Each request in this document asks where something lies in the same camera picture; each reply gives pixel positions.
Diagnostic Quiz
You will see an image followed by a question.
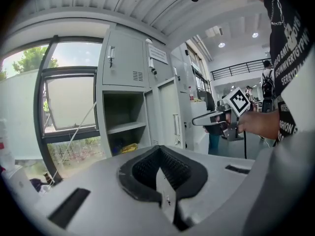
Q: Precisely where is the yellow packet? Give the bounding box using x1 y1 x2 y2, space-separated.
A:
119 142 139 154

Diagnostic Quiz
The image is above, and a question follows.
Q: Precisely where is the white cardboard box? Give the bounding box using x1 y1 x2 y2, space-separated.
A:
4 167 40 202

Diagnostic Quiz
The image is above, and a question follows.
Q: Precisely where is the white metal locker cabinet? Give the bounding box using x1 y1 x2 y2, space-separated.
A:
94 23 195 157

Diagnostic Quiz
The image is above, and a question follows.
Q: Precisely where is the white chest box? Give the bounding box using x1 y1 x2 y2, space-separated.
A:
190 100 213 155

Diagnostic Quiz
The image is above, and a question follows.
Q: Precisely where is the person's right forearm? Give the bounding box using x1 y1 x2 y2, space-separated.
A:
237 109 282 140

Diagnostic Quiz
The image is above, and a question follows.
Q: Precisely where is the white paper notice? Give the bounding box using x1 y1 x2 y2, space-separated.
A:
147 44 170 65

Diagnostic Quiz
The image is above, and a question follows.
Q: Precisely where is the silver chain necklace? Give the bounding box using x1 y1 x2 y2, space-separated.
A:
270 0 300 40

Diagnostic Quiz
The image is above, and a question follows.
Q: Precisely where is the dark purple bag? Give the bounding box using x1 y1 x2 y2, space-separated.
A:
29 177 43 192

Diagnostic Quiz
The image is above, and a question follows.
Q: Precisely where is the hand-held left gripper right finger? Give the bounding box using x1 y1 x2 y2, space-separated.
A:
159 146 256 231

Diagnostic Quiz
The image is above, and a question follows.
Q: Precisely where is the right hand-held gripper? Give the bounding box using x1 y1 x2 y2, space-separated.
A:
191 87 252 143

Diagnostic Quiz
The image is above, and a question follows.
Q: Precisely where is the dark brown bottle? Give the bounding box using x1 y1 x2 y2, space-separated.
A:
42 171 54 184

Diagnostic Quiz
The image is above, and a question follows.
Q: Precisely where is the black window frame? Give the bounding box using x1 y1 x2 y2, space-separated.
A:
33 34 104 184

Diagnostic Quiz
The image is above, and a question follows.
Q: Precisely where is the clear container red label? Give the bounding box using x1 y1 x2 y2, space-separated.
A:
0 118 16 170

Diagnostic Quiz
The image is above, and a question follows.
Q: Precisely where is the ceiling air vent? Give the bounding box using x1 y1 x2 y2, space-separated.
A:
204 25 224 37

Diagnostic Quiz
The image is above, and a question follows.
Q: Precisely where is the blue bin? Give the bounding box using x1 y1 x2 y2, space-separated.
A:
208 134 220 155

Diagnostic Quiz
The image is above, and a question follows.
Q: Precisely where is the white window cord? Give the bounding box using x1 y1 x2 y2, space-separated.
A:
50 101 98 184

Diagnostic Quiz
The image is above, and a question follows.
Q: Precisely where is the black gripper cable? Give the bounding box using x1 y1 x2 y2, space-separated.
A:
243 130 248 160

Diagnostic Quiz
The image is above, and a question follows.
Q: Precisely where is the black printed t-shirt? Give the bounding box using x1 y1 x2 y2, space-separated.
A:
262 0 315 142

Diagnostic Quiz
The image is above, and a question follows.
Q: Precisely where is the black chair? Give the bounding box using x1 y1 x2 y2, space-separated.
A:
196 88 217 113

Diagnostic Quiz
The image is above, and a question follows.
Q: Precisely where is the black balcony railing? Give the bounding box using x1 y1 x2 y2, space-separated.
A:
210 58 272 81

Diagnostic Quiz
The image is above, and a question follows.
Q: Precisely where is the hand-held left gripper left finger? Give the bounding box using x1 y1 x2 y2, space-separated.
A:
33 145 182 236

